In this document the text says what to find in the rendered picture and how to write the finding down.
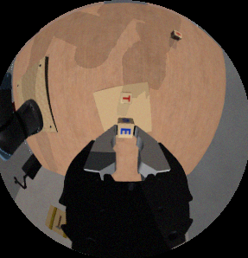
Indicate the tan square mat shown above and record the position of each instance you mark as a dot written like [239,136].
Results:
[110,108]

